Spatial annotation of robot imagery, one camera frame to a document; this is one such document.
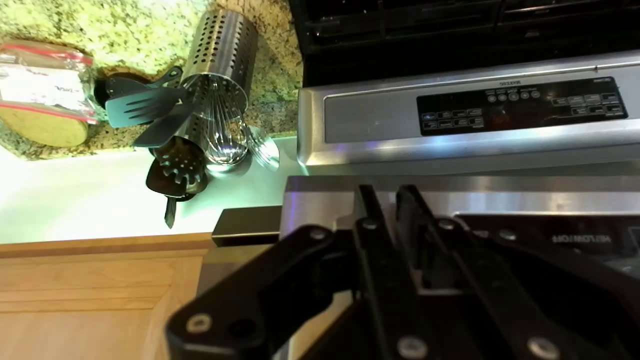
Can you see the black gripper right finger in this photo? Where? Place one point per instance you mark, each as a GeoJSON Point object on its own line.
{"type": "Point", "coordinates": [481, 286]}

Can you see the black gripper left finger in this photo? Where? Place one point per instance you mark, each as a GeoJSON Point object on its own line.
{"type": "Point", "coordinates": [372, 280]}

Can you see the stainless steel stove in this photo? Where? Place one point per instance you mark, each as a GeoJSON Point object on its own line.
{"type": "Point", "coordinates": [372, 120]}

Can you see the black perforated spoon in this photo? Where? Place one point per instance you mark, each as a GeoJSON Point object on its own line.
{"type": "Point", "coordinates": [174, 173]}

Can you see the black plain turner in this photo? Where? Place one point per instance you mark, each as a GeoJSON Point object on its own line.
{"type": "Point", "coordinates": [163, 131]}

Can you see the perforated steel utensil holder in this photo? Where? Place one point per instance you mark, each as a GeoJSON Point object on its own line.
{"type": "Point", "coordinates": [223, 46]}

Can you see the light wooden cabinet door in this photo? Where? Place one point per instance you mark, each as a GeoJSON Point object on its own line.
{"type": "Point", "coordinates": [81, 300]}

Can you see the red trimmed plastic food bag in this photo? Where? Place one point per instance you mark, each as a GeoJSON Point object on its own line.
{"type": "Point", "coordinates": [41, 86]}

